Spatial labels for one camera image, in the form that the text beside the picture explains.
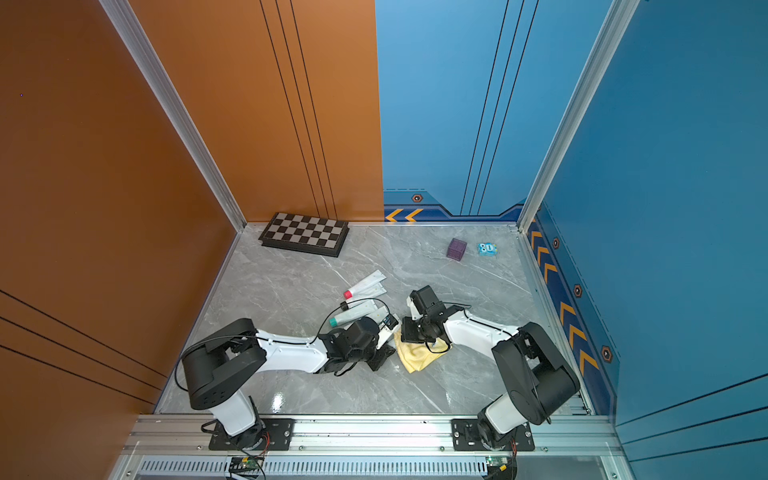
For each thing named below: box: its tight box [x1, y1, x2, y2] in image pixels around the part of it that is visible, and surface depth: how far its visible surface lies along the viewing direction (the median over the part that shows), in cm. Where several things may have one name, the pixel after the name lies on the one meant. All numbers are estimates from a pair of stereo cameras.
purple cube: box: [446, 238, 468, 262], surface depth 110 cm
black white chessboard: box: [258, 212, 350, 258], surface depth 115 cm
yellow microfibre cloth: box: [394, 329, 449, 374], surface depth 86 cm
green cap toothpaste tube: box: [329, 305, 390, 327], surface depth 96 cm
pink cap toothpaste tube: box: [343, 269, 387, 300], surface depth 102 cm
